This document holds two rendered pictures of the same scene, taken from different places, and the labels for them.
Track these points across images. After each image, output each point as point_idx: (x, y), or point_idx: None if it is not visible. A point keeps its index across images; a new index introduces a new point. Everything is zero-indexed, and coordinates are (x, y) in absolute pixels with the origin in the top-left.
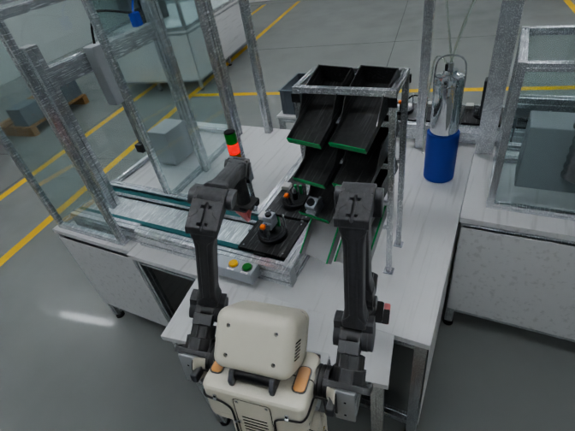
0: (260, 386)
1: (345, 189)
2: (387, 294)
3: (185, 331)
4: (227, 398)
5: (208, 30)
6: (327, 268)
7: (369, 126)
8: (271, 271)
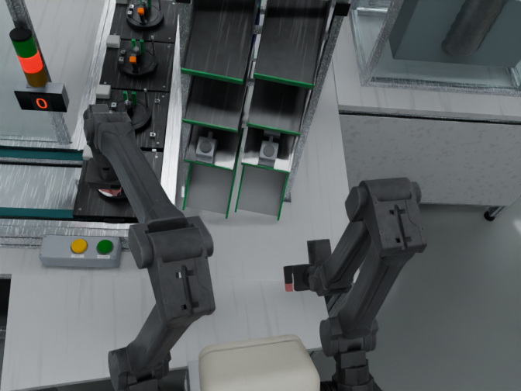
0: None
1: (376, 196)
2: (295, 230)
3: (39, 370)
4: None
5: None
6: (208, 211)
7: (305, 41)
8: None
